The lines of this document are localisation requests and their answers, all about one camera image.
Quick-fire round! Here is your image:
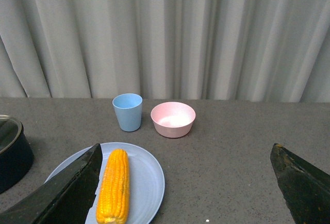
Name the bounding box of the dark blue pot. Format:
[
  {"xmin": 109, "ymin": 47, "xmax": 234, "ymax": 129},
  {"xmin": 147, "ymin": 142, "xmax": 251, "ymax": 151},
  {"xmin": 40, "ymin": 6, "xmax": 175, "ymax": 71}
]
[{"xmin": 0, "ymin": 130, "xmax": 34, "ymax": 193}]

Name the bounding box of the light blue plate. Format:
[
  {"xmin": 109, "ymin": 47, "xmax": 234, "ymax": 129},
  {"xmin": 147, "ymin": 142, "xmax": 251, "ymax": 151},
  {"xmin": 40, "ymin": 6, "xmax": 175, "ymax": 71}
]
[{"xmin": 44, "ymin": 141, "xmax": 166, "ymax": 224}]

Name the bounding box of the yellow corn cob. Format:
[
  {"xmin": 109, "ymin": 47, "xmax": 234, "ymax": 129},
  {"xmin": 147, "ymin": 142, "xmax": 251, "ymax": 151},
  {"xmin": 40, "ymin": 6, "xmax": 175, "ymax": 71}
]
[{"xmin": 96, "ymin": 149, "xmax": 130, "ymax": 223}]

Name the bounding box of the pink bowl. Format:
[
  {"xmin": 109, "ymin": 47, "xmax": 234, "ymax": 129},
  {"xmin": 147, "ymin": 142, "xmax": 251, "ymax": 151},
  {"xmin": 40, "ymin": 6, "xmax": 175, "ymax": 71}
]
[{"xmin": 151, "ymin": 102, "xmax": 196, "ymax": 138}]

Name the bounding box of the grey white curtain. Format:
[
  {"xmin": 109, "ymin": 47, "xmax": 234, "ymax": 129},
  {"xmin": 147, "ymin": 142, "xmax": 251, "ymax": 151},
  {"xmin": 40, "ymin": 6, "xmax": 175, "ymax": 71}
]
[{"xmin": 1, "ymin": 0, "xmax": 329, "ymax": 102}]

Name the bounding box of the glass lid blue knob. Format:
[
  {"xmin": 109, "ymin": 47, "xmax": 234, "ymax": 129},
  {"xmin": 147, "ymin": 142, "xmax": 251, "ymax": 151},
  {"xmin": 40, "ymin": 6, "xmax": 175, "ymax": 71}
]
[{"xmin": 1, "ymin": 115, "xmax": 23, "ymax": 153}]

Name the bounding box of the light blue cup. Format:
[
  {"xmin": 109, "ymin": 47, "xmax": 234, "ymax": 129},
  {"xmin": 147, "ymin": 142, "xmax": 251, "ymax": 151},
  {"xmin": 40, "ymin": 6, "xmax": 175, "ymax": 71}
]
[{"xmin": 112, "ymin": 93, "xmax": 143, "ymax": 132}]

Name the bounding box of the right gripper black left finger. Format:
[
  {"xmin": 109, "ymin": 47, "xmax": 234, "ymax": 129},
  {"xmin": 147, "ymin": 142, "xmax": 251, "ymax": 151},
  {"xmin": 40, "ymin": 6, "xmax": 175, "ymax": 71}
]
[{"xmin": 1, "ymin": 144, "xmax": 103, "ymax": 223}]

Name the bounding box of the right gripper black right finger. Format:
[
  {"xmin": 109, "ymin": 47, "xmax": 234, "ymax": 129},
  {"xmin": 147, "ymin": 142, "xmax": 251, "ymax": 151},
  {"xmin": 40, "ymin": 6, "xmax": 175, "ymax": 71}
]
[{"xmin": 270, "ymin": 143, "xmax": 329, "ymax": 223}]

